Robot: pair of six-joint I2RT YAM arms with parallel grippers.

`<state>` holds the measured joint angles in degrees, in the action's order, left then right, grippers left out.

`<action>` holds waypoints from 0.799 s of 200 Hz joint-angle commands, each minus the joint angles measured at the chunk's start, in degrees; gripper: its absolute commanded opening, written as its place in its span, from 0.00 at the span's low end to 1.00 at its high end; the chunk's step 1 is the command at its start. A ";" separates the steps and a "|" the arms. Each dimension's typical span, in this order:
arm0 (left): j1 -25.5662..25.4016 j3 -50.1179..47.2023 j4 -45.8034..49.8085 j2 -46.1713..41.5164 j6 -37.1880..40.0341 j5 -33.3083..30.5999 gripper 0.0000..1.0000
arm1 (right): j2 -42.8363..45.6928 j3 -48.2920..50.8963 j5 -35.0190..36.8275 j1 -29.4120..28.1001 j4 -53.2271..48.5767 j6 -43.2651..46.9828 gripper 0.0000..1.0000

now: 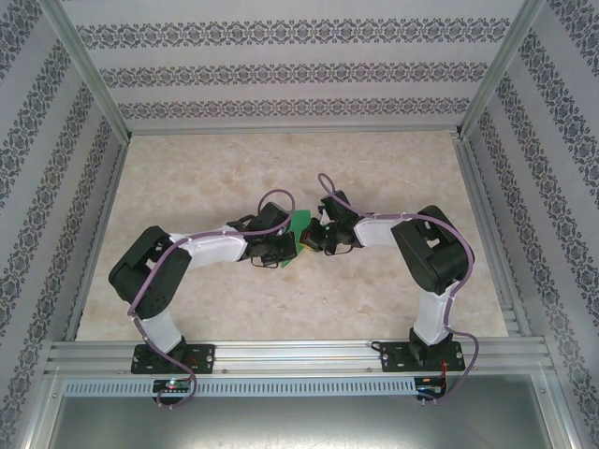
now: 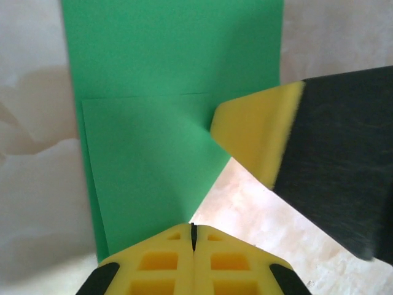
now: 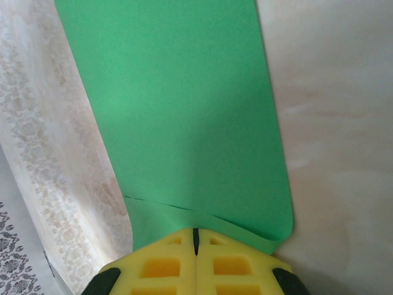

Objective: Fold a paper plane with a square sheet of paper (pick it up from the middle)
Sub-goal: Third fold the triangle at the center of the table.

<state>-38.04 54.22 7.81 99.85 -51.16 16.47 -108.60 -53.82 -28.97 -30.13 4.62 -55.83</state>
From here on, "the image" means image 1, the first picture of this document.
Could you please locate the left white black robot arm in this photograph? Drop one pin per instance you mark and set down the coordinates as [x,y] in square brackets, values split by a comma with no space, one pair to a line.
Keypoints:
[220,245]

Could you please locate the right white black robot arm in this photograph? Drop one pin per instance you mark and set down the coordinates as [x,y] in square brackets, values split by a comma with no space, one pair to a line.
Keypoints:
[374,231]

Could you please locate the aluminium mounting rail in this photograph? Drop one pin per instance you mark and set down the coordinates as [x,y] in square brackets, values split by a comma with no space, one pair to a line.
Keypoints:
[299,353]

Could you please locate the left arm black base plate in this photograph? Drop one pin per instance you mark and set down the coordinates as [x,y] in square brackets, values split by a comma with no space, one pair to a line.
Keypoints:
[203,357]

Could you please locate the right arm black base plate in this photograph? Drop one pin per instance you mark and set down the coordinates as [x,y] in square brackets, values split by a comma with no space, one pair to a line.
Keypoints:
[390,357]

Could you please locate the aluminium frame post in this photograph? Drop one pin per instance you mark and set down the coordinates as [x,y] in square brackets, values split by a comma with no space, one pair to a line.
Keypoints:
[498,70]
[89,70]

